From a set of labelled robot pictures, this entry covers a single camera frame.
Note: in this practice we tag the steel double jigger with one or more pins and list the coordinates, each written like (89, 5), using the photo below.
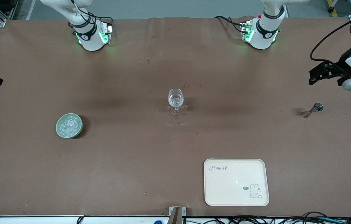
(318, 107)

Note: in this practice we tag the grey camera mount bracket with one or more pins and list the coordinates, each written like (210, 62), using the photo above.
(177, 216)

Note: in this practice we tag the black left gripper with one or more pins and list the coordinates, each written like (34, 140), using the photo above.
(342, 64)

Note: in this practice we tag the pile of clear ice cubes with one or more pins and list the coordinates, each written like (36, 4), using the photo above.
(69, 125)

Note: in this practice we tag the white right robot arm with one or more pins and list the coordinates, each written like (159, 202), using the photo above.
(89, 40)

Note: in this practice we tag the green round bowl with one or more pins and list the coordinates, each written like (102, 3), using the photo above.
(58, 130)

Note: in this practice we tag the brown table cover sheet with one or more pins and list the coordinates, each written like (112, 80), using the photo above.
(131, 155)

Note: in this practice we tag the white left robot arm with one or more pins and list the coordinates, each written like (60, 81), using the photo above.
(264, 37)

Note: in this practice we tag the clear stemmed wine glass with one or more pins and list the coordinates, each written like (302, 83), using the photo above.
(175, 101)

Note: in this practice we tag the cream rabbit print tray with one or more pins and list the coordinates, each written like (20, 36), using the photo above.
(234, 183)

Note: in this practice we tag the small blue round object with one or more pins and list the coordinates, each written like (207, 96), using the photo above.
(158, 222)

